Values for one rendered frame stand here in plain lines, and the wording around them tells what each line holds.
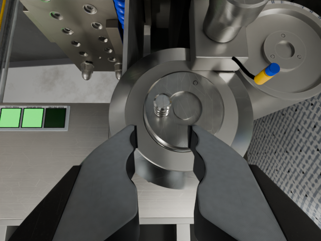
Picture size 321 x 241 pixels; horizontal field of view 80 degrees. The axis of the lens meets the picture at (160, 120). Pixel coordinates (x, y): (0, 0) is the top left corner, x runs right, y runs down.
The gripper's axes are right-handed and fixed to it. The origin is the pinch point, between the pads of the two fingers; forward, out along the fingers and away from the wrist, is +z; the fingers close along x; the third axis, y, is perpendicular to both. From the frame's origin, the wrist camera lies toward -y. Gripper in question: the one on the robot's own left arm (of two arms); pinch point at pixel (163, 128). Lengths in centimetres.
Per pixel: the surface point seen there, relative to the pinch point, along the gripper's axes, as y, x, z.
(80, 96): 84, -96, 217
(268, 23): -5.8, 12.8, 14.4
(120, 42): -1.3, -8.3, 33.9
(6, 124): 19, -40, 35
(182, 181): 7.2, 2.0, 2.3
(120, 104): 1.4, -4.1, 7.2
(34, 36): 15, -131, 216
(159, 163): 5.8, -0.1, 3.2
